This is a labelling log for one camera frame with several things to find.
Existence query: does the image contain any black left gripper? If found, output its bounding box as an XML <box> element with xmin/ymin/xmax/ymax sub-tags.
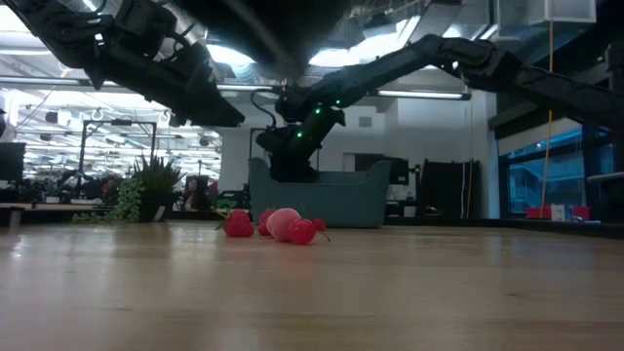
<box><xmin>99</xmin><ymin>0</ymin><xmax>247</xmax><ymax>129</ymax></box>

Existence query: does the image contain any red toy cherry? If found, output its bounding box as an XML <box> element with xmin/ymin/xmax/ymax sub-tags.
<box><xmin>288</xmin><ymin>217</ymin><xmax>332</xmax><ymax>247</ymax></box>

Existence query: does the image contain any red toy strawberry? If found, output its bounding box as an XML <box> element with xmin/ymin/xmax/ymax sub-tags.
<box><xmin>256</xmin><ymin>208</ymin><xmax>274</xmax><ymax>238</ymax></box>
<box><xmin>214</xmin><ymin>208</ymin><xmax>255</xmax><ymax>239</ymax></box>

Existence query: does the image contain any long ceiling light strip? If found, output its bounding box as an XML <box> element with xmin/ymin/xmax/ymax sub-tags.
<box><xmin>376</xmin><ymin>88</ymin><xmax>473</xmax><ymax>101</ymax></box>
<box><xmin>0</xmin><ymin>76</ymin><xmax>284</xmax><ymax>94</ymax></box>

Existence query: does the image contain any teal plastic bin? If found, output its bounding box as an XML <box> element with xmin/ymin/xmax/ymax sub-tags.
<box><xmin>247</xmin><ymin>157</ymin><xmax>393</xmax><ymax>229</ymax></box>

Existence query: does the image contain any person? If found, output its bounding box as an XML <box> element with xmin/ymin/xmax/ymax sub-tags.
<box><xmin>182</xmin><ymin>175</ymin><xmax>218</xmax><ymax>212</ymax></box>
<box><xmin>99</xmin><ymin>175</ymin><xmax>123</xmax><ymax>201</ymax></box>

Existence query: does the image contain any green artificial potted plant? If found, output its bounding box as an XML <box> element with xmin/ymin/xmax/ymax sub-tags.
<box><xmin>71</xmin><ymin>153</ymin><xmax>185</xmax><ymax>226</ymax></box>

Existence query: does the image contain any black computer monitor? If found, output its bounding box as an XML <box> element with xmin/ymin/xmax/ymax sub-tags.
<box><xmin>0</xmin><ymin>141</ymin><xmax>27</xmax><ymax>184</ymax></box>
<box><xmin>384</xmin><ymin>156</ymin><xmax>411</xmax><ymax>187</ymax></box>

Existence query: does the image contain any black cabinet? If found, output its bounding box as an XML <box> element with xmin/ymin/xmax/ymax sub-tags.
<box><xmin>419</xmin><ymin>159</ymin><xmax>482</xmax><ymax>220</ymax></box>

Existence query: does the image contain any black gantry frame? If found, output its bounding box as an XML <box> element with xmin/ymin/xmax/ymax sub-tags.
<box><xmin>77</xmin><ymin>118</ymin><xmax>158</xmax><ymax>196</ymax></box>

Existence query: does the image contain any black aluminium table frame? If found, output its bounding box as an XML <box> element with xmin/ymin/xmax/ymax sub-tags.
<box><xmin>0</xmin><ymin>204</ymin><xmax>624</xmax><ymax>241</ymax></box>

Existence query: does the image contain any yellow hanging cable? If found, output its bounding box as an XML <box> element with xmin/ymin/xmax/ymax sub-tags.
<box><xmin>537</xmin><ymin>19</ymin><xmax>556</xmax><ymax>220</ymax></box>

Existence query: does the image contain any black upright frame post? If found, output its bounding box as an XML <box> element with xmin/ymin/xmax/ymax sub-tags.
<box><xmin>605</xmin><ymin>41</ymin><xmax>624</xmax><ymax>225</ymax></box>

